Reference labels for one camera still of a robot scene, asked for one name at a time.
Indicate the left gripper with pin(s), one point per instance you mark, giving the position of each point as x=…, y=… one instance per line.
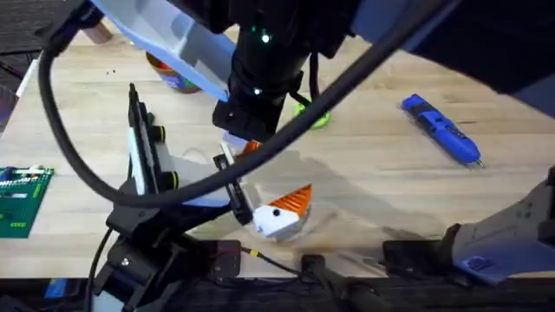
x=195, y=177

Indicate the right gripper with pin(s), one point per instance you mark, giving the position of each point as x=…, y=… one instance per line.
x=260, y=73

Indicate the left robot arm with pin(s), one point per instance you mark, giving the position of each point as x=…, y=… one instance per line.
x=143, y=260

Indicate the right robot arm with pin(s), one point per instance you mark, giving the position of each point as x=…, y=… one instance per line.
x=498, y=242

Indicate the blue electric screwdriver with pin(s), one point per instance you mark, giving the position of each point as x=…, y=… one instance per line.
x=442, y=130

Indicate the orange ribbed wedge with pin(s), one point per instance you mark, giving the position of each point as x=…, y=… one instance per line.
x=251, y=148

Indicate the green disc with holes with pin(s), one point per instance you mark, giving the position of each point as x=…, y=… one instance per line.
x=321, y=120

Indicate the tub with toys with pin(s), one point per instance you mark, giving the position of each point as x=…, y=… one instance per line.
x=173, y=80

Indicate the black upright wrist plate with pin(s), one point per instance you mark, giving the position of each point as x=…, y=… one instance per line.
x=141, y=130

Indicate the wooden block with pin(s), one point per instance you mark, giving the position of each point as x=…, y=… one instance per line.
x=99, y=32

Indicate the green board with blocks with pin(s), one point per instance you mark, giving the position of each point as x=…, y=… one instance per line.
x=19, y=203

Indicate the black rail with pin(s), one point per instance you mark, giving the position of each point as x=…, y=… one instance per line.
x=433, y=299

